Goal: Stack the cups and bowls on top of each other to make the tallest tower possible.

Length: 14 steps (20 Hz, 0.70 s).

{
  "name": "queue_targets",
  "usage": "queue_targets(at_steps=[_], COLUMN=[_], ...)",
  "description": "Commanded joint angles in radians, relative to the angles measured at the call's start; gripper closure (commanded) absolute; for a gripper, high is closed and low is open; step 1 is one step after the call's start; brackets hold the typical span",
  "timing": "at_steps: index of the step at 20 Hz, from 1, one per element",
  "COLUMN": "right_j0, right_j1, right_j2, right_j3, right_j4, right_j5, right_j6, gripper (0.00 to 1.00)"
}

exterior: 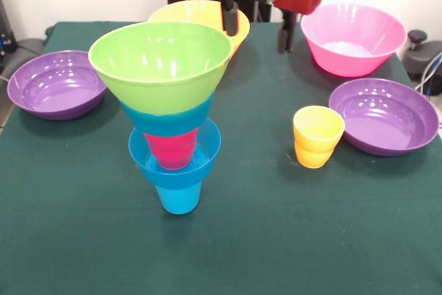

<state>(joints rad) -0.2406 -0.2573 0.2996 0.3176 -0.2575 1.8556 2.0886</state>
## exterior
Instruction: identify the bundle of light cables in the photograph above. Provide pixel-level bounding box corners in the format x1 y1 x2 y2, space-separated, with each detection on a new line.
414 51 442 97

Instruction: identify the blue plastic cup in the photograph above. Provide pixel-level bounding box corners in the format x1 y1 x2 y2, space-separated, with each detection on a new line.
154 180 202 215

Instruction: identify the small blue plastic bowl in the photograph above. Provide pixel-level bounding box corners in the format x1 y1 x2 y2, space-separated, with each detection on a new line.
128 117 222 188
121 93 213 136

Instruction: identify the grey rounded base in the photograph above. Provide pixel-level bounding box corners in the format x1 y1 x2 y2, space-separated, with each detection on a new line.
13 37 48 64

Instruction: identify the red plastic cup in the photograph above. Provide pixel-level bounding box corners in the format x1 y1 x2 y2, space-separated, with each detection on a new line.
143 126 200 171

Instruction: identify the black clamp with knob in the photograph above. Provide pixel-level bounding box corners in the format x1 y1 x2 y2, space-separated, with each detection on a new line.
402 29 442 80

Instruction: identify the pink plastic bowl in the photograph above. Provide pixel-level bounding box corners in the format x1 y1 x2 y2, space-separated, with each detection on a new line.
300 3 408 78

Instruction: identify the orange plastic bowl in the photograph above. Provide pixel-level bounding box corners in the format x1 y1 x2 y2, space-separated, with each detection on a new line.
148 0 251 59

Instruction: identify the dark green tablecloth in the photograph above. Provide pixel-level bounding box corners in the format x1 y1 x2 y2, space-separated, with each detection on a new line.
0 20 442 295

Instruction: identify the purple plastic bowl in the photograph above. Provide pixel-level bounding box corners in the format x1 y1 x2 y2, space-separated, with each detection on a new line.
328 77 440 157
6 50 108 122

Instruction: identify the yellow plastic cup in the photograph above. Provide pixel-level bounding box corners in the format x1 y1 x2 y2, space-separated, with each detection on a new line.
293 105 346 169

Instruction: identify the green plastic bowl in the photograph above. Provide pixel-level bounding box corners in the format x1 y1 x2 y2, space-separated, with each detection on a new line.
88 21 232 116

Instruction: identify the black equipment box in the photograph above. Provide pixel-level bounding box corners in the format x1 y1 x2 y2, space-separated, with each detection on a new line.
0 0 18 71

